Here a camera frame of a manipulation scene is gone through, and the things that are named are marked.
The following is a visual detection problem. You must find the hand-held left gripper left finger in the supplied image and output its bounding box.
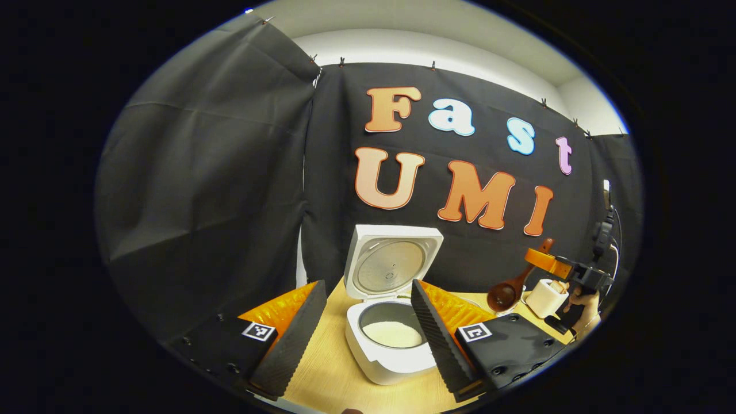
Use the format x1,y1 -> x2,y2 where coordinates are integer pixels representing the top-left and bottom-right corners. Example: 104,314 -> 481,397
172,280 -> 328,401

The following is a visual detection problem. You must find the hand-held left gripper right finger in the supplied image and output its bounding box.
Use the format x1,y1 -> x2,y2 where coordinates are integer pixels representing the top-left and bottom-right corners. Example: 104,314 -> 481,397
411,279 -> 567,403

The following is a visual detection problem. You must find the white rice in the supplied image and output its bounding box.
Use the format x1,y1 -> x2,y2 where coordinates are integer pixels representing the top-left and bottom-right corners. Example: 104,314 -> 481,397
362,321 -> 424,349

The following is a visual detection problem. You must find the brown wooden spoon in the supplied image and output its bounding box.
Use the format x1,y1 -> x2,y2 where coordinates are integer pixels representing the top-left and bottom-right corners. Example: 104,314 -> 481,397
487,238 -> 555,313

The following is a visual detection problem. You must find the white rice cooker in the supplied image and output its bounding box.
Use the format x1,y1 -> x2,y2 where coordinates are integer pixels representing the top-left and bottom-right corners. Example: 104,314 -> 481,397
343,224 -> 444,386

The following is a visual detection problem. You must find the white toaster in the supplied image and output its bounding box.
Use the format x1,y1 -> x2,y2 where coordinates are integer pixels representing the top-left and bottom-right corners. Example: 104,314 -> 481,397
525,278 -> 570,319

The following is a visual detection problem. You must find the black backdrop cloth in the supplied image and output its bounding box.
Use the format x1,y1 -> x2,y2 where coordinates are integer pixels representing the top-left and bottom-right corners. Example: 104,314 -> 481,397
95,14 -> 643,346

